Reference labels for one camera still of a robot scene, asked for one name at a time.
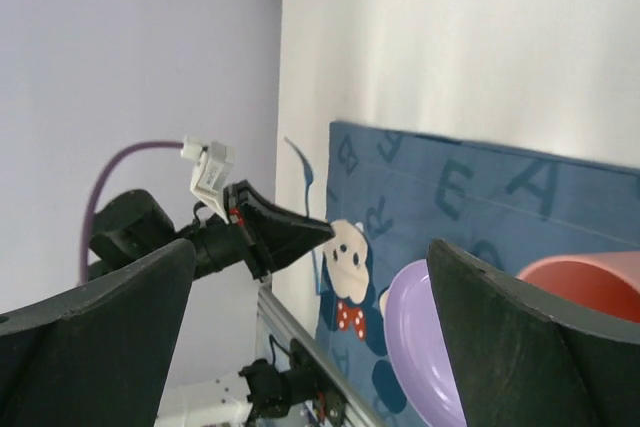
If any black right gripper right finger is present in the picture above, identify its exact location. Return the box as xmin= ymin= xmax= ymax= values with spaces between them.
xmin=427 ymin=239 xmax=639 ymax=426

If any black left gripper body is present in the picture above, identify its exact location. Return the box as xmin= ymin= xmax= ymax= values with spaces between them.
xmin=192 ymin=186 xmax=275 ymax=281

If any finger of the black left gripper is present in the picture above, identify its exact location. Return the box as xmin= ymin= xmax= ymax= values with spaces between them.
xmin=232 ymin=180 xmax=334 ymax=252
xmin=267 ymin=242 xmax=321 ymax=273

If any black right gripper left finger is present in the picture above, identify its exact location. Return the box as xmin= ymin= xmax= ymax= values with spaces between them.
xmin=1 ymin=240 xmax=195 ymax=427

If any purple plastic plate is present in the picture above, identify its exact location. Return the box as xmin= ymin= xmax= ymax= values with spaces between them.
xmin=381 ymin=259 xmax=467 ymax=426

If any coral plastic cup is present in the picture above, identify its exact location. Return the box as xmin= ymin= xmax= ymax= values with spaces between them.
xmin=517 ymin=251 xmax=639 ymax=323

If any blue bear print placemat cloth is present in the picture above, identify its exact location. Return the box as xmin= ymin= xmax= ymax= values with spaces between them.
xmin=316 ymin=122 xmax=639 ymax=426

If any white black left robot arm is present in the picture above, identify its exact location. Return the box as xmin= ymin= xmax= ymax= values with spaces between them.
xmin=89 ymin=180 xmax=335 ymax=280

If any aluminium mounting rail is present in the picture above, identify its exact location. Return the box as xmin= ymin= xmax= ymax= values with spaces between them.
xmin=256 ymin=284 xmax=386 ymax=427

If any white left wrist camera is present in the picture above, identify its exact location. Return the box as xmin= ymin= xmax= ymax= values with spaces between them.
xmin=180 ymin=137 xmax=235 ymax=223

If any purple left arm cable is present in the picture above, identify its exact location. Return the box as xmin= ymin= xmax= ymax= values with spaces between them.
xmin=78 ymin=139 xmax=187 ymax=283

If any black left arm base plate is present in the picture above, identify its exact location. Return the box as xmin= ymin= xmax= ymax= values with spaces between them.
xmin=239 ymin=335 xmax=347 ymax=427

